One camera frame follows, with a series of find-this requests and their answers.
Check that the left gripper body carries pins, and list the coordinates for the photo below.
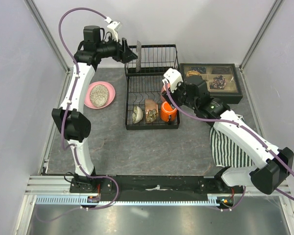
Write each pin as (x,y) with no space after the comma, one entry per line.
(111,49)

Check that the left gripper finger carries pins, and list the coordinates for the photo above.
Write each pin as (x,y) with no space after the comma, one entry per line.
(125,45)
(129,56)

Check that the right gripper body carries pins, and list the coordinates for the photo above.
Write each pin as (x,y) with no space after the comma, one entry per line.
(179,95)

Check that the grey glass plate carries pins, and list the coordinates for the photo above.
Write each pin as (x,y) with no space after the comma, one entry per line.
(139,55)

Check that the pink patterned bowl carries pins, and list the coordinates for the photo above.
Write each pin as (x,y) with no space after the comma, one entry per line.
(151,110)

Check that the pink plate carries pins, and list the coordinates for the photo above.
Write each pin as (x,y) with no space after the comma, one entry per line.
(110,89)

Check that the speckled cream plate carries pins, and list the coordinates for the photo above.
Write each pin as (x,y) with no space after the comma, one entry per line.
(99,96)

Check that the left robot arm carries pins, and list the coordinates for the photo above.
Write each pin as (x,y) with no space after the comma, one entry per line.
(74,127)

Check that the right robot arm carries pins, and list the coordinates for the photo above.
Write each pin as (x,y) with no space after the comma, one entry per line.
(271,164)

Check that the pink mug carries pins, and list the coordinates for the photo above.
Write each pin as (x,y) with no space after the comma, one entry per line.
(163,93)

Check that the orange mug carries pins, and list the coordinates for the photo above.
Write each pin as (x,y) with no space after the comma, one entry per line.
(167,113)

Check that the dark floral fabric piece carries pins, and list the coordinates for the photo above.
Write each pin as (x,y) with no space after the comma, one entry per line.
(218,83)

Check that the black compartment display box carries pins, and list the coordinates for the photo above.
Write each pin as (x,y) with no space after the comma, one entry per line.
(232,94)

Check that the small green patterned bowl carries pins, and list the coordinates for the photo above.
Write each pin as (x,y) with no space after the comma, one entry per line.
(137,114)

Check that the striped green white towel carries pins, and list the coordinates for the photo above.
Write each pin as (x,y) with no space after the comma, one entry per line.
(225,152)

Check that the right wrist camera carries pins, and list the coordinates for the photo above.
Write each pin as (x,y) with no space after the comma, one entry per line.
(172,77)

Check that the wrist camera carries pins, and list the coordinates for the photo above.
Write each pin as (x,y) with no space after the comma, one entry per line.
(113,27)
(172,77)

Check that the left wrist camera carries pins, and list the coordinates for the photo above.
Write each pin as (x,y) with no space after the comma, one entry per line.
(113,27)

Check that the black wire dish rack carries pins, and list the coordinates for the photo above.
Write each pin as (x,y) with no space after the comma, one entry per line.
(144,81)

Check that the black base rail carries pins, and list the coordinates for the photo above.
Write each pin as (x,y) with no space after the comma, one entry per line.
(151,188)

